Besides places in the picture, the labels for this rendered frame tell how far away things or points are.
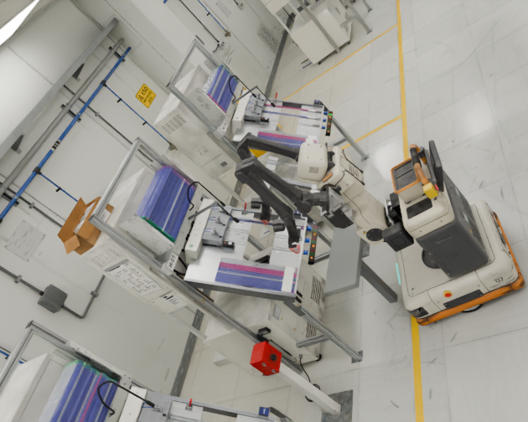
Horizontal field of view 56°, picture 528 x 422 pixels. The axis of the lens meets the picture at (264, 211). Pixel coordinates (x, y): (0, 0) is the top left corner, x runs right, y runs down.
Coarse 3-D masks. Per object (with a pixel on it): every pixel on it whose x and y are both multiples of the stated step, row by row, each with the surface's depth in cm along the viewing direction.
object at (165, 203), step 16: (160, 176) 330; (176, 176) 338; (160, 192) 320; (176, 192) 331; (192, 192) 344; (144, 208) 308; (160, 208) 314; (176, 208) 325; (160, 224) 309; (176, 224) 319
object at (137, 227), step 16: (128, 160) 320; (112, 192) 299; (96, 208) 285; (128, 224) 301; (144, 224) 299; (144, 240) 309; (160, 240) 307; (176, 240) 313; (160, 256) 314; (176, 256) 313; (320, 256) 384; (288, 304) 305; (320, 336) 330
